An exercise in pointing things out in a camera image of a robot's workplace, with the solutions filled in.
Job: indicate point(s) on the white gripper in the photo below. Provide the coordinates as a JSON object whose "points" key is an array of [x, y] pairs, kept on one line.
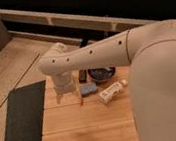
{"points": [[63, 83]]}

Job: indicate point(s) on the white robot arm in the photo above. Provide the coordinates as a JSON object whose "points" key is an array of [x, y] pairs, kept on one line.
{"points": [[150, 52]]}

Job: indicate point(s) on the dark ceramic bowl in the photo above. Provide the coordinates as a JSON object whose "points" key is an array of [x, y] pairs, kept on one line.
{"points": [[102, 74]]}

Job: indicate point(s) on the blue sponge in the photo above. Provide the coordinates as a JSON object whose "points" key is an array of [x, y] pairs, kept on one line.
{"points": [[88, 89]]}

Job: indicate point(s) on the dark brown rectangular block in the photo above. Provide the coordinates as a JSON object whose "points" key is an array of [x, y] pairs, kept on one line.
{"points": [[82, 76]]}

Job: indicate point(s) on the white plastic bottle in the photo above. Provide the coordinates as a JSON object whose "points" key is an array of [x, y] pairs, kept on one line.
{"points": [[110, 92]]}

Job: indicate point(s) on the dark floor mat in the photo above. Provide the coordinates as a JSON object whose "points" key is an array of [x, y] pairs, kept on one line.
{"points": [[25, 113]]}

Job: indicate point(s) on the white wall rail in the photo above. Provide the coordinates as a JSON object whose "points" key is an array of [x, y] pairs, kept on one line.
{"points": [[72, 21]]}

